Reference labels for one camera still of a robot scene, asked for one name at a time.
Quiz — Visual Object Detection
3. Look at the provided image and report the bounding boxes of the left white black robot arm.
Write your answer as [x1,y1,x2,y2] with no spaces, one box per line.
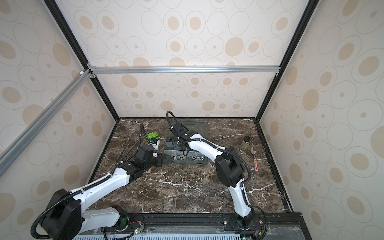
[30,138,163,240]

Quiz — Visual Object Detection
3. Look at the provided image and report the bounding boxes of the green snack packet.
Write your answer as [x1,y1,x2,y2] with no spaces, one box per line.
[147,132,159,140]

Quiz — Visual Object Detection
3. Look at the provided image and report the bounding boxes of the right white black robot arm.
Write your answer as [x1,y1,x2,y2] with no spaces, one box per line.
[166,111,266,230]

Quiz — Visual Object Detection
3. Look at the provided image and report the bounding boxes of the silver hex nuts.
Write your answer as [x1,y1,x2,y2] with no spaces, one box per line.
[192,156,205,161]

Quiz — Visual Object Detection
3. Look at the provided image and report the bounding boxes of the small spice jar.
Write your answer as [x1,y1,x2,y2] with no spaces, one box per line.
[239,136,251,151]

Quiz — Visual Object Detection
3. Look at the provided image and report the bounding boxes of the diagonal aluminium frame bar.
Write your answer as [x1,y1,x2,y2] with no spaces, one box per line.
[1,70,91,175]

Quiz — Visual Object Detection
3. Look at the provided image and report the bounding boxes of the metal tongs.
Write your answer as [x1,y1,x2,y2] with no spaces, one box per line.
[117,137,142,163]

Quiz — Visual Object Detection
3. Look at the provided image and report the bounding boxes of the grey compartment organizer box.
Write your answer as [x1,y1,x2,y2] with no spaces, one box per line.
[162,118,210,166]

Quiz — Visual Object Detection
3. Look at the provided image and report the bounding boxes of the horizontal aluminium frame bar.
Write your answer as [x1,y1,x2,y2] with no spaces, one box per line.
[90,66,280,74]

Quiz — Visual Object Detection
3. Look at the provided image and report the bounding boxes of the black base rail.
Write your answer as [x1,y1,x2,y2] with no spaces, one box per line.
[53,211,313,240]

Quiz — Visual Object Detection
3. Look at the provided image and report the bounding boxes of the pink handled spoon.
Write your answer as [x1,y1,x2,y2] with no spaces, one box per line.
[250,147,258,172]

